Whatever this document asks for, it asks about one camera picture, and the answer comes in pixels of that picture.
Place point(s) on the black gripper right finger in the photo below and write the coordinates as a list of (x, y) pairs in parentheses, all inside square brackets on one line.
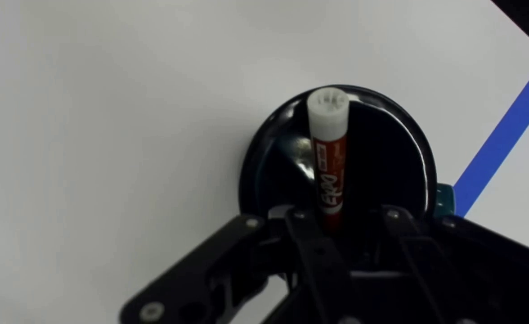
[(487, 270)]

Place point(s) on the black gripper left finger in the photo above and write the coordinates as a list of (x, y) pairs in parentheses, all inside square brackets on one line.
[(235, 257)]

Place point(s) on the red Expo marker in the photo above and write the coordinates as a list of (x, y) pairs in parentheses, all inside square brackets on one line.
[(330, 162)]

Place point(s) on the dark speckled mug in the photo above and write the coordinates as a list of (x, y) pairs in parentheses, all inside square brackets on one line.
[(384, 162)]

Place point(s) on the blue tape line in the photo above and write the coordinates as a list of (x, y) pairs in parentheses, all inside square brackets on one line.
[(505, 135)]

